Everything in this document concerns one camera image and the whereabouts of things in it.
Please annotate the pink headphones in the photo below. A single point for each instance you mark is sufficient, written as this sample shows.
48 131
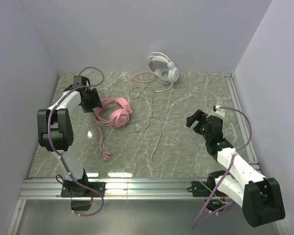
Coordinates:
119 117

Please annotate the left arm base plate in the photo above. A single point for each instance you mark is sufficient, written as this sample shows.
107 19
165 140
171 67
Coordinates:
71 190

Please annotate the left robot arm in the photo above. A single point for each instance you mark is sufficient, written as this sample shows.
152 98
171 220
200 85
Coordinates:
55 133

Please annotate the right aluminium rail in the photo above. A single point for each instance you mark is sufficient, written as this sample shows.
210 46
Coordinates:
243 124

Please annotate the white headphones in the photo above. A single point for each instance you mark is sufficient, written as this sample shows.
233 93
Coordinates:
163 68

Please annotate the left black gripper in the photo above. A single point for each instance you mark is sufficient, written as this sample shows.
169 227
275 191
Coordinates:
91 102

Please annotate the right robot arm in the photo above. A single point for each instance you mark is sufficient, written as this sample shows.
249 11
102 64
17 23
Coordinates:
259 197

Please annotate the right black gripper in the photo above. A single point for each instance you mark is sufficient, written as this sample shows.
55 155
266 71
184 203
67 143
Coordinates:
201 120

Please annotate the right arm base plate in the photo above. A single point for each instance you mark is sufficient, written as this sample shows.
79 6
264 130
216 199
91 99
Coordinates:
198 189

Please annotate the front aluminium rail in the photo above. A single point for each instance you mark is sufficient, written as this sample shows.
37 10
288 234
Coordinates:
116 189

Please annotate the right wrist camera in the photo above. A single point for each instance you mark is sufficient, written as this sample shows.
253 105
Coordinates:
218 112

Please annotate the aluminium rail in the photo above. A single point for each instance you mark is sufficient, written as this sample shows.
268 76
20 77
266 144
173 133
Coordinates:
243 124
116 189

